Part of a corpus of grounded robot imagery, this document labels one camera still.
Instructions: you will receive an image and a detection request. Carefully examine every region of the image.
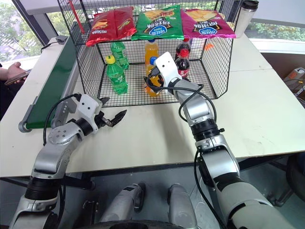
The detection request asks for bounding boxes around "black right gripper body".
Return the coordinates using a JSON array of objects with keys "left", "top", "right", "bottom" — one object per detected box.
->
[{"left": 146, "top": 68, "right": 166, "bottom": 95}]

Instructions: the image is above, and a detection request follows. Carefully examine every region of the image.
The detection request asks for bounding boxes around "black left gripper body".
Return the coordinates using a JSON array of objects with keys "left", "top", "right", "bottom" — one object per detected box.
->
[{"left": 94, "top": 111, "right": 113, "bottom": 129}]

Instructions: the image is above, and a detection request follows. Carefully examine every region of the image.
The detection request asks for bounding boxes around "orange soda bottle blue cap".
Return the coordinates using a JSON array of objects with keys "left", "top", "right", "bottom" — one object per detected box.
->
[{"left": 144, "top": 56, "right": 163, "bottom": 97}]

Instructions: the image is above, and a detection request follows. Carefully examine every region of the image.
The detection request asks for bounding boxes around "green conveyor belt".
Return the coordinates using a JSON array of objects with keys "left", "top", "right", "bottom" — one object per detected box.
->
[{"left": 18, "top": 21, "right": 80, "bottom": 133}]

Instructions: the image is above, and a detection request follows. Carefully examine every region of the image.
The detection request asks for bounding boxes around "person's bare hand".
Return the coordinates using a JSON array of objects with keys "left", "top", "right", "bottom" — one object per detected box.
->
[{"left": 5, "top": 62, "right": 29, "bottom": 83}]

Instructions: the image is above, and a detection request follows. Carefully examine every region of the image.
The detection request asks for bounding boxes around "green soda bottle yellow cap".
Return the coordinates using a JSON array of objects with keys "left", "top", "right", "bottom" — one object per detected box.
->
[{"left": 105, "top": 55, "right": 129, "bottom": 94}]

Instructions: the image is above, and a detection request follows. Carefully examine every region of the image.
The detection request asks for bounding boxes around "cola bottle red cap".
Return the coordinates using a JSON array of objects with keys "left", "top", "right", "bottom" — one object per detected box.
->
[
  {"left": 175, "top": 38, "right": 192, "bottom": 61},
  {"left": 174, "top": 49, "right": 191, "bottom": 81}
]

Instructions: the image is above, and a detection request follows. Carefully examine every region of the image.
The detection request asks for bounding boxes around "green chips bag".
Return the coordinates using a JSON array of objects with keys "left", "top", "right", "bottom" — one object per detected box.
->
[{"left": 131, "top": 4, "right": 185, "bottom": 42}]

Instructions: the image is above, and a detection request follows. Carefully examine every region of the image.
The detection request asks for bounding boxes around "red chips bag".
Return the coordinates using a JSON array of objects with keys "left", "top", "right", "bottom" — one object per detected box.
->
[{"left": 85, "top": 6, "right": 138, "bottom": 47}]

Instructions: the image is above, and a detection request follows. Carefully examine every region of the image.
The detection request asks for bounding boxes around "grey control box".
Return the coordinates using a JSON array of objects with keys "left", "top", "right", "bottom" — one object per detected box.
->
[{"left": 55, "top": 35, "right": 69, "bottom": 45}]

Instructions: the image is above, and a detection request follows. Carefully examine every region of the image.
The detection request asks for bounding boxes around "pink chips bag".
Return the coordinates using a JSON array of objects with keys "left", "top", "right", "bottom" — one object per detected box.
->
[{"left": 180, "top": 8, "right": 237, "bottom": 40}]

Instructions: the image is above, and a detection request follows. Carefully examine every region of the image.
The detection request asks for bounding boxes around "silver robot leg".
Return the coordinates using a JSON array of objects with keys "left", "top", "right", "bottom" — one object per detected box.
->
[
  {"left": 166, "top": 183, "right": 197, "bottom": 229},
  {"left": 99, "top": 182, "right": 146, "bottom": 226}
]

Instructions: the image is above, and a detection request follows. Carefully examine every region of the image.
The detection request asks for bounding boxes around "red rod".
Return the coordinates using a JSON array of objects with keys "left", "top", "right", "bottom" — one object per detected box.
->
[{"left": 68, "top": 0, "right": 86, "bottom": 34}]

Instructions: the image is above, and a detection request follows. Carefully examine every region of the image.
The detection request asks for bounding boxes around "dark smartphone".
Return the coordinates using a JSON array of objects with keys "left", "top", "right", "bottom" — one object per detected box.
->
[{"left": 4, "top": 69, "right": 33, "bottom": 86}]

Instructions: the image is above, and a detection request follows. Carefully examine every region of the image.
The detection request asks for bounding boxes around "white tumbler black lid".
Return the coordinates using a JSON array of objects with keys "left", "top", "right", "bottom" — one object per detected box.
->
[{"left": 234, "top": 0, "right": 260, "bottom": 39}]

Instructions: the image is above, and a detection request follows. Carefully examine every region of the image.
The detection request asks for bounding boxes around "cardboard box with parts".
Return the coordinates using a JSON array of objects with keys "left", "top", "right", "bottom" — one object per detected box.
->
[{"left": 282, "top": 67, "right": 305, "bottom": 101}]

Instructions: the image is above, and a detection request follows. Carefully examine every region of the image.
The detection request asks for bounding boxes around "black round wheel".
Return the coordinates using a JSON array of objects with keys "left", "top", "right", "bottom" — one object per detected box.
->
[{"left": 285, "top": 152, "right": 305, "bottom": 193}]

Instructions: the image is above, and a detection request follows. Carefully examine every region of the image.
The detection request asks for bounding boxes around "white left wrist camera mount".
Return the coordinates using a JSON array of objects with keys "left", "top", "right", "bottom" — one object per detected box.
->
[{"left": 76, "top": 94, "right": 102, "bottom": 133}]

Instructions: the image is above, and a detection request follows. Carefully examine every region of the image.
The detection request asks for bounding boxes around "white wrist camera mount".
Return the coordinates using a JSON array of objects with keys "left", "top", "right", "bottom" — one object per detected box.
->
[
  {"left": 154, "top": 52, "right": 183, "bottom": 89},
  {"left": 76, "top": 94, "right": 102, "bottom": 133}
]

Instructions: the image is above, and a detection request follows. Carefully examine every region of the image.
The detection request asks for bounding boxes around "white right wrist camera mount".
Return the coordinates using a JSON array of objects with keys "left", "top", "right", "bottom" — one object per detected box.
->
[{"left": 154, "top": 52, "right": 183, "bottom": 89}]

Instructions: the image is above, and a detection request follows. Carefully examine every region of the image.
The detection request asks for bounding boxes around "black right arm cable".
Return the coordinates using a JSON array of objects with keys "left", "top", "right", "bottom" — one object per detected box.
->
[{"left": 145, "top": 68, "right": 229, "bottom": 229}]

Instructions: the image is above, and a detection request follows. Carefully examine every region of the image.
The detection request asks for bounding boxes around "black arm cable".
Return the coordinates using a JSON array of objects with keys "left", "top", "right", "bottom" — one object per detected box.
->
[
  {"left": 42, "top": 94, "right": 81, "bottom": 146},
  {"left": 145, "top": 68, "right": 229, "bottom": 229}
]

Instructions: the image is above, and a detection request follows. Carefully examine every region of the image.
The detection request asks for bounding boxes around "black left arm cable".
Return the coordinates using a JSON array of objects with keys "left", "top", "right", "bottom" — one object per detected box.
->
[{"left": 42, "top": 94, "right": 81, "bottom": 146}]

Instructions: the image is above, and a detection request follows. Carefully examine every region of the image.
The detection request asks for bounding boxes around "black wire rack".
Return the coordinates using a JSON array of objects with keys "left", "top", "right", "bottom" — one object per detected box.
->
[{"left": 57, "top": 0, "right": 242, "bottom": 108}]

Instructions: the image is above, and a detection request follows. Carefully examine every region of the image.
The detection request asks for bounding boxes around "black control box cable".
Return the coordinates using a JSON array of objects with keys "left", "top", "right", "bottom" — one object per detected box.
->
[{"left": 40, "top": 40, "right": 59, "bottom": 54}]

